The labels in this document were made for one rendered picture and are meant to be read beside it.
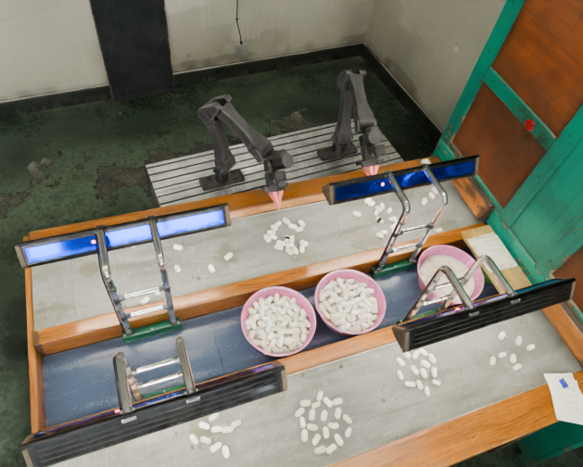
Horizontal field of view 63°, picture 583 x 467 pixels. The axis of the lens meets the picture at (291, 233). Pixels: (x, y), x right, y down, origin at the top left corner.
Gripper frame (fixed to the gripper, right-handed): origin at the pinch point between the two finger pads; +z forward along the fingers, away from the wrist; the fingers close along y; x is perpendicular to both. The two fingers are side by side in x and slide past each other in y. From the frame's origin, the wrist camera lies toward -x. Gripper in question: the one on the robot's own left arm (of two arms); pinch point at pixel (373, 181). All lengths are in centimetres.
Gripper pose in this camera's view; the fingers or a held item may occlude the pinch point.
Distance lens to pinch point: 203.5
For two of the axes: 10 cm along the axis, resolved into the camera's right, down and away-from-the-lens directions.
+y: 9.4, -2.0, 2.8
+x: -3.0, -0.5, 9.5
